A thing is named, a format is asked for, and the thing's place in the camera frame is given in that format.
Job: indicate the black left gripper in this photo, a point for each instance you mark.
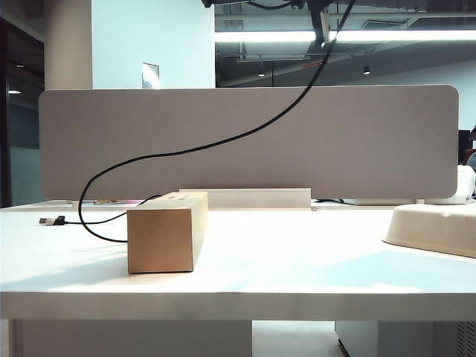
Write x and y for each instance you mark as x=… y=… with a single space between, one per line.
x=327 y=3

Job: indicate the red illuminated ceiling sign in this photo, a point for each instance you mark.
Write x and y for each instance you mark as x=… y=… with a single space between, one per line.
x=312 y=65

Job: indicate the ceiling air vent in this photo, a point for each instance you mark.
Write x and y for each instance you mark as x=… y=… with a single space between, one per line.
x=385 y=24

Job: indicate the long ceiling light strip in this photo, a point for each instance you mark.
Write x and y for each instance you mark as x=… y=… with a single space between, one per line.
x=390 y=36

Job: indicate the grey fabric desk divider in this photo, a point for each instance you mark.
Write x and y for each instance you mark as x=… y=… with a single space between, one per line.
x=334 y=148

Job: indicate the black background monitor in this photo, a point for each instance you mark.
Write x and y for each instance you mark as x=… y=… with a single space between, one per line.
x=463 y=148

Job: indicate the seated background person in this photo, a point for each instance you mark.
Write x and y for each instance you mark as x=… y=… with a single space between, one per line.
x=472 y=158

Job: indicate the white paper pulp tray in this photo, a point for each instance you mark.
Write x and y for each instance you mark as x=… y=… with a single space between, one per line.
x=427 y=227

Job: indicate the pink paper sheet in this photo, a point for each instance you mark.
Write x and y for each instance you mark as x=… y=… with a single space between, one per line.
x=135 y=202

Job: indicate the brown cardboard box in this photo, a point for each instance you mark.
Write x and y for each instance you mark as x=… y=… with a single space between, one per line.
x=160 y=241

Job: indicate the framed wall notice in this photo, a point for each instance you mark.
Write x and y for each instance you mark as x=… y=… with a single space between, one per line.
x=150 y=75

